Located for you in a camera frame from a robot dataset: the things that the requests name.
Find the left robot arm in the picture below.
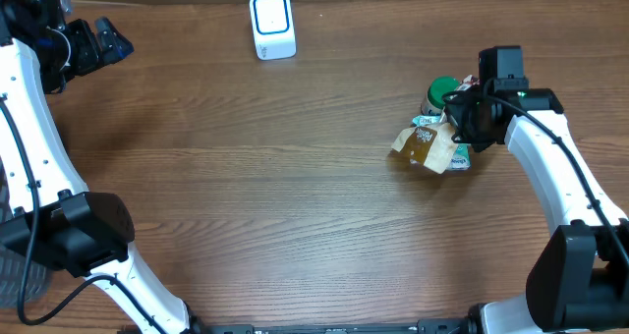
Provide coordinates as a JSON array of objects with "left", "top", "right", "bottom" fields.
[{"left": 1, "top": 0, "right": 205, "bottom": 333}]

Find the light blue wipes pack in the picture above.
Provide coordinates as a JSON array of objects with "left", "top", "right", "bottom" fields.
[{"left": 412, "top": 115, "right": 444, "bottom": 127}]

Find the white barcode scanner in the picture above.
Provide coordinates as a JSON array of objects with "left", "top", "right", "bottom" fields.
[{"left": 249, "top": 0, "right": 297, "bottom": 61}]

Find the teal tissue pack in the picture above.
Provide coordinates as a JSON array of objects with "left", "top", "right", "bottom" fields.
[{"left": 446, "top": 144, "right": 471, "bottom": 171}]

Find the beige pouch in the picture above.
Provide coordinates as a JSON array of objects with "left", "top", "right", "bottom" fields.
[{"left": 390, "top": 74, "right": 481, "bottom": 175}]

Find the green lid jar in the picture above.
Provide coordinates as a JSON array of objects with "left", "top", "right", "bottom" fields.
[{"left": 421, "top": 76, "right": 460, "bottom": 116}]

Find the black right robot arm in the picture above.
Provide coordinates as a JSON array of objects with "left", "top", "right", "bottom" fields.
[{"left": 443, "top": 46, "right": 628, "bottom": 333}]

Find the grey plastic mesh basket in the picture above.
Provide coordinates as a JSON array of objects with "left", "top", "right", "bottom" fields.
[{"left": 0, "top": 167, "right": 50, "bottom": 309}]

